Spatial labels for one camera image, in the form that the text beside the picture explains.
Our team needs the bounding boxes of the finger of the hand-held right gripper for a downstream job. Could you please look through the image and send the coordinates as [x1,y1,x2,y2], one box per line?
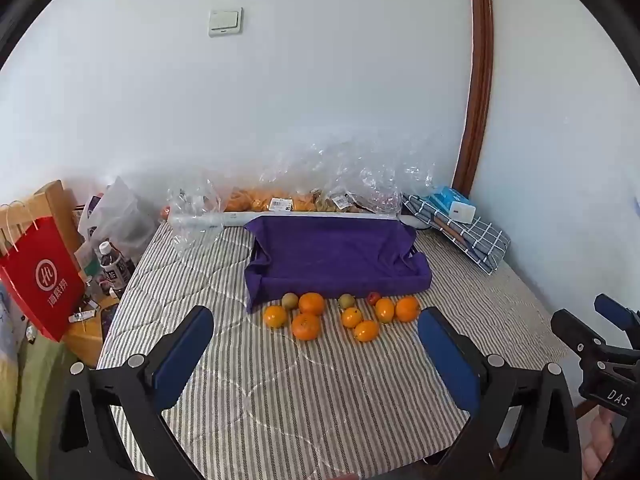
[551,310,608,361]
[594,294,640,333]

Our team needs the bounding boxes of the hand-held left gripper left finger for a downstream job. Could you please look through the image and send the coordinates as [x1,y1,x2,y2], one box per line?
[47,305,216,480]

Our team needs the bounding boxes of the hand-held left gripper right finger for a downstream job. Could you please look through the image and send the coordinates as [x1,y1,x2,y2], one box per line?
[417,306,583,480]

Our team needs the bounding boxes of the large orange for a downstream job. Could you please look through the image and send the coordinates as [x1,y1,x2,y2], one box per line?
[395,296,420,323]
[263,305,289,330]
[291,312,321,342]
[298,292,326,317]

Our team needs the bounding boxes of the purple towel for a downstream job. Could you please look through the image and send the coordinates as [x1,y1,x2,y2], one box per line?
[243,215,432,314]

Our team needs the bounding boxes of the person's right hand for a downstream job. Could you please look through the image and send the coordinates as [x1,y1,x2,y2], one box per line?
[582,402,631,480]

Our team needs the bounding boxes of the black phone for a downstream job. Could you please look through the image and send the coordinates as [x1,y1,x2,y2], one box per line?
[100,302,120,341]

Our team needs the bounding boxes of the wooden nightstand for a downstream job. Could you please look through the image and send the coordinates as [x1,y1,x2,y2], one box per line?
[65,285,121,368]

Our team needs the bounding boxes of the clear water bottle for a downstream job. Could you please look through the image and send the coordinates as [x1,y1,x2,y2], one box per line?
[96,241,133,296]

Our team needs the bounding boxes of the folded checked cloth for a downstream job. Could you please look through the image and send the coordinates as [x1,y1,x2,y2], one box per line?
[402,194,512,275]

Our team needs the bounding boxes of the striped bed sheet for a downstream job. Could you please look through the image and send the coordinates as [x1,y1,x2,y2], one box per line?
[95,220,640,480]

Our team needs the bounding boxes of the white long box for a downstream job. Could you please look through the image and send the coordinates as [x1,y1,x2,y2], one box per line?
[170,211,401,228]

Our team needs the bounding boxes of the blue white tissue pack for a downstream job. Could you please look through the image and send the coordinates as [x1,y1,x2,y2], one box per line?
[427,186,477,224]

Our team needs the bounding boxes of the crumpled clear plastic bag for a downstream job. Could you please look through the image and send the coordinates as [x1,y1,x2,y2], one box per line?
[167,175,223,256]

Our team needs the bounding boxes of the grey white plastic bag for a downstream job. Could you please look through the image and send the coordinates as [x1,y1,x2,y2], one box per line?
[75,176,158,266]

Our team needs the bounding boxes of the green cloth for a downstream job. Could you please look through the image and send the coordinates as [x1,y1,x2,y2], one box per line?
[0,340,76,480]

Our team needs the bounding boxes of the red paper bag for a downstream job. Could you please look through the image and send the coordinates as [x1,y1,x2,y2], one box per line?
[0,200,86,343]

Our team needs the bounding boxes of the clear plastic bag of oranges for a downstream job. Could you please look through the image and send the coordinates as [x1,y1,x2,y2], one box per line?
[220,150,321,213]

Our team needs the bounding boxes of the clear plastic bag of kiwis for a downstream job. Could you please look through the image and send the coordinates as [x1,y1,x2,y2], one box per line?
[320,135,436,213]

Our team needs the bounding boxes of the brown wooden door frame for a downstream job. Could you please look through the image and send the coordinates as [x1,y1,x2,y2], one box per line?
[452,0,496,193]

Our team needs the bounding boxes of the white light switch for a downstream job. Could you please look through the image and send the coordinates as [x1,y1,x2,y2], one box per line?
[208,7,244,37]

